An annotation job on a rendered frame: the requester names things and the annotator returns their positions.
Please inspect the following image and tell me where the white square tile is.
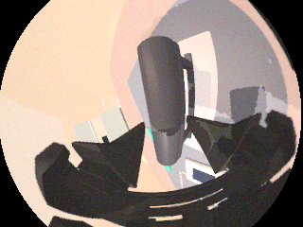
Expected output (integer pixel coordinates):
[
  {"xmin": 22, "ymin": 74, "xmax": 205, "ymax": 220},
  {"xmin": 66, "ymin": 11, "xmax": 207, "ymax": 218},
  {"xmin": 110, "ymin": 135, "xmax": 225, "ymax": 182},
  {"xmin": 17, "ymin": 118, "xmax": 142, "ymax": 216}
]
[{"xmin": 186, "ymin": 159, "xmax": 226, "ymax": 184}]

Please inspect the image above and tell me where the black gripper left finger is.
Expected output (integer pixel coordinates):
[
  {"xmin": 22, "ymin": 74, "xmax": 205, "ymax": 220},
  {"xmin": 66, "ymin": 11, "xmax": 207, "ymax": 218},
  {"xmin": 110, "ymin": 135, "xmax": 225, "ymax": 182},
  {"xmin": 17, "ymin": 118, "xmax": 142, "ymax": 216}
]
[{"xmin": 71, "ymin": 122, "xmax": 145, "ymax": 189}]

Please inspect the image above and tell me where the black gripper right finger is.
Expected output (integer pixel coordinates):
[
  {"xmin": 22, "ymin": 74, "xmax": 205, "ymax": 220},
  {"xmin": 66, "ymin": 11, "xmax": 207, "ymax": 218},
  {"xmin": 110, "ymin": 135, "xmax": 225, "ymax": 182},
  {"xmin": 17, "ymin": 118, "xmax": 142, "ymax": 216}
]
[{"xmin": 186, "ymin": 113, "xmax": 261, "ymax": 174}]

